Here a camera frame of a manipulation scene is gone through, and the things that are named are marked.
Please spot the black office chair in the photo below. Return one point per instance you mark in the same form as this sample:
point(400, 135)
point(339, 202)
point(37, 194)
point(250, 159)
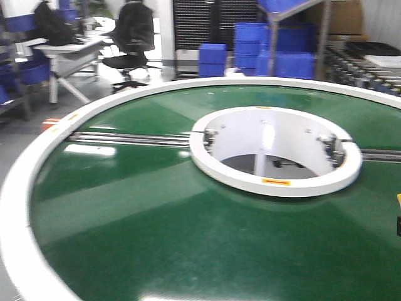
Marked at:
point(126, 63)

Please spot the white folding desk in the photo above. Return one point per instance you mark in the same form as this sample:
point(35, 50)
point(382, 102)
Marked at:
point(66, 60)

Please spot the right steel roller bars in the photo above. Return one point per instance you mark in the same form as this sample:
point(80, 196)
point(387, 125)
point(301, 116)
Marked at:
point(381, 155)

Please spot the steel roller bars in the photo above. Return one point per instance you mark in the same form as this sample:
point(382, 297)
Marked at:
point(381, 155)
point(131, 139)

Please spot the metal rack frame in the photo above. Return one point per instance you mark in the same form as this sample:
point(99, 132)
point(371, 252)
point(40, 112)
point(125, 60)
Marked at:
point(289, 9)

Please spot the large blue crates under rack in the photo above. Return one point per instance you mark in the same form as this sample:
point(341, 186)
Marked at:
point(294, 52)

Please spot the left steel roller bars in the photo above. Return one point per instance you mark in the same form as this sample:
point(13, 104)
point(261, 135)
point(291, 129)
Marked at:
point(131, 139)

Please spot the dark jacket on chair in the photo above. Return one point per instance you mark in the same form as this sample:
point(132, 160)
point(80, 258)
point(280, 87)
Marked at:
point(134, 28)

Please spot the black backpack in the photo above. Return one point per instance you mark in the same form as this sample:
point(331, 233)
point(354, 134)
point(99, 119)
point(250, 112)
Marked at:
point(52, 26)

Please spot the white foam tray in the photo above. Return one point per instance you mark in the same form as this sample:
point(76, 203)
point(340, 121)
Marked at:
point(384, 61)

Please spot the small blue crate stack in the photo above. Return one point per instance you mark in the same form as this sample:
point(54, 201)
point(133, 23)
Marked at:
point(212, 60)

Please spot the steel roller conveyor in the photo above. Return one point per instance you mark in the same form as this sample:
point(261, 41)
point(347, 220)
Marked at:
point(346, 69)

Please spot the white outer conveyor rim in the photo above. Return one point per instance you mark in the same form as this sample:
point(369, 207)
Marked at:
point(272, 199)

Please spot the black perforated pegboard stand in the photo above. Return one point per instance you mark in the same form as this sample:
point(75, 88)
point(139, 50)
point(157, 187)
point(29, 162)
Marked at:
point(198, 22)

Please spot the tall blue crate stack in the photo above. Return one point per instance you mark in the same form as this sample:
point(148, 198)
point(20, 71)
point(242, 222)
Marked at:
point(247, 44)

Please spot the black compartment tray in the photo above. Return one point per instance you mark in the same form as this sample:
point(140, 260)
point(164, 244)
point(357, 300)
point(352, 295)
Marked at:
point(362, 48)

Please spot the cardboard box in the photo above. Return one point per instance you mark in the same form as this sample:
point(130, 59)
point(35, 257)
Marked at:
point(346, 20)

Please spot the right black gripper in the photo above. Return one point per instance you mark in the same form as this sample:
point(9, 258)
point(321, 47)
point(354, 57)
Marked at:
point(399, 225)

